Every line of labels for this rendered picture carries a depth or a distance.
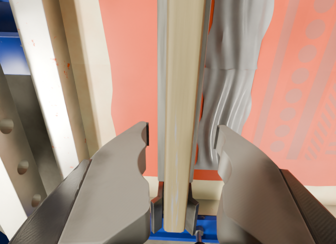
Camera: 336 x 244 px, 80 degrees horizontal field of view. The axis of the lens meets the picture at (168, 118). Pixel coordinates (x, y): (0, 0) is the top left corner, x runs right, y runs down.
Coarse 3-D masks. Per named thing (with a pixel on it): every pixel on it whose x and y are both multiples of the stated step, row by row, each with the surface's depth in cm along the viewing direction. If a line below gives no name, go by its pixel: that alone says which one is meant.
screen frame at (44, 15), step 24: (24, 0) 22; (48, 0) 23; (24, 24) 23; (48, 24) 23; (24, 48) 24; (48, 48) 24; (48, 72) 25; (72, 72) 29; (48, 96) 27; (72, 96) 29; (48, 120) 28; (72, 120) 29; (72, 144) 30; (72, 168) 32
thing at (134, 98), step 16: (112, 80) 29; (128, 80) 29; (144, 80) 29; (256, 80) 28; (112, 96) 30; (128, 96) 30; (144, 96) 30; (256, 96) 29; (112, 112) 31; (128, 112) 31; (144, 112) 31; (256, 112) 30; (272, 160) 34; (288, 160) 34; (304, 160) 34; (320, 160) 34; (208, 176) 37; (304, 176) 36; (320, 176) 36
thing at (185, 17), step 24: (168, 0) 15; (192, 0) 15; (168, 24) 16; (192, 24) 16; (168, 48) 17; (192, 48) 17; (168, 72) 18; (192, 72) 18; (168, 96) 19; (192, 96) 19; (168, 120) 20; (192, 120) 20; (168, 144) 21; (192, 144) 22; (168, 168) 23; (168, 192) 24; (168, 216) 26
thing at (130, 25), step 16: (112, 0) 24; (128, 0) 24; (144, 0) 24; (112, 16) 25; (128, 16) 25; (144, 16) 25; (272, 16) 25; (112, 32) 26; (128, 32) 26; (144, 32) 26; (208, 32) 26; (272, 32) 25; (112, 48) 27; (128, 48) 27; (144, 48) 27; (272, 48) 26; (112, 64) 28; (128, 64) 28; (144, 64) 28
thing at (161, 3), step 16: (160, 0) 21; (208, 0) 21; (160, 16) 21; (208, 16) 21; (160, 32) 22; (160, 48) 23; (160, 64) 24; (160, 80) 25; (160, 96) 26; (160, 112) 27; (160, 128) 28; (160, 144) 29; (160, 160) 30; (192, 160) 30; (160, 176) 32; (192, 176) 31
